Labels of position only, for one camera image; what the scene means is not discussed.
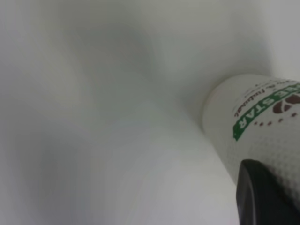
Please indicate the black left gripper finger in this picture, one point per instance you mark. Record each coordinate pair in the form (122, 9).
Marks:
(264, 199)

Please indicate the white paper coffee cup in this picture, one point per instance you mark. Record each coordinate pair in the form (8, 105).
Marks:
(262, 145)

